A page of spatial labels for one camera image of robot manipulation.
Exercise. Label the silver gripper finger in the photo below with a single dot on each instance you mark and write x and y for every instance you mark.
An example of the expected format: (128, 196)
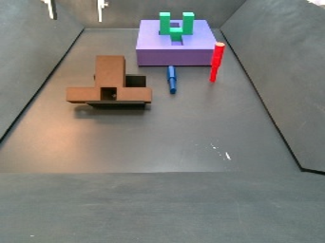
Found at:
(101, 4)
(51, 6)

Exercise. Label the brown T-shaped block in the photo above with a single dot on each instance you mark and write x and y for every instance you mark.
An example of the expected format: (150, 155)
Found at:
(110, 72)

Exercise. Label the purple base block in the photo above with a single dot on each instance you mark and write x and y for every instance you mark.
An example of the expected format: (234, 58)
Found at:
(156, 50)

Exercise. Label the green U-shaped block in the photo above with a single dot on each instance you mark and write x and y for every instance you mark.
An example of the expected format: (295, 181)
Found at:
(175, 30)

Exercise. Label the blue peg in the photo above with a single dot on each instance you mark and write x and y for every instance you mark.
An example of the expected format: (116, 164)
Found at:
(171, 79)

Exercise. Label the red cylinder peg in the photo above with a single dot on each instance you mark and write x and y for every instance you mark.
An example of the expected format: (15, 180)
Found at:
(217, 59)

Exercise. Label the black angle bracket fixture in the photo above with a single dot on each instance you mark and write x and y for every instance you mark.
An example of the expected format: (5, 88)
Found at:
(127, 93)

